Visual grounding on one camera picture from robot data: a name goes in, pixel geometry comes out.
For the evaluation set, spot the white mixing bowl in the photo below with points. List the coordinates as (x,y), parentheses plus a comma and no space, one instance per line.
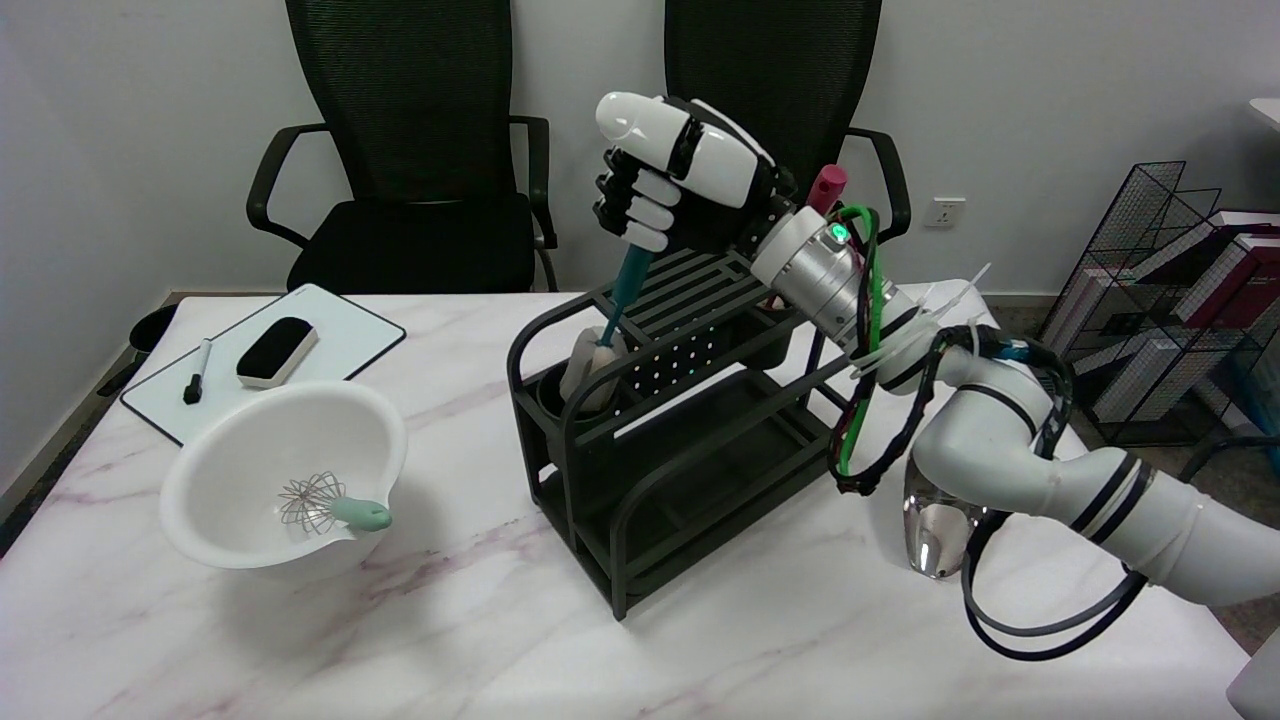
(260,470)

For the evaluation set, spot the black chair base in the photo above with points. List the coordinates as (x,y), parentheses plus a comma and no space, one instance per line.
(145,335)

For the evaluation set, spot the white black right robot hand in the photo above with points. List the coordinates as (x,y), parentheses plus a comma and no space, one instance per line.
(680,185)

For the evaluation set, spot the shiny metal scoop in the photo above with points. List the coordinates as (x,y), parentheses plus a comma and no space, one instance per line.
(935,535)

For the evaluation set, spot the black marker pen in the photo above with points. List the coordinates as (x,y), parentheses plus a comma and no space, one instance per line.
(196,372)

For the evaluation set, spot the small whiteboard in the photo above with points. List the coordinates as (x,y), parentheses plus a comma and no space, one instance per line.
(340,345)

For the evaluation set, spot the black whiteboard eraser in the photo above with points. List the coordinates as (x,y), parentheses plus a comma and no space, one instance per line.
(276,350)

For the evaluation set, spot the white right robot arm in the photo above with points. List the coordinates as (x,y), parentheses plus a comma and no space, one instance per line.
(1000,420)

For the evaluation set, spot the dark grey kitchen storage rack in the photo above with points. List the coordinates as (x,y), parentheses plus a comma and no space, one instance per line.
(680,420)

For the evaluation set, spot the white wall socket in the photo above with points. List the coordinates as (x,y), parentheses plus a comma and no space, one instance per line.
(944,212)

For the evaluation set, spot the black mesh office chair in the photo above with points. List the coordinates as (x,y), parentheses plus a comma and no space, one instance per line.
(790,60)
(410,150)

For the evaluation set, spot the blue sponge bottle brush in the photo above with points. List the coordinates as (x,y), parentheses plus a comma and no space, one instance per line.
(605,340)

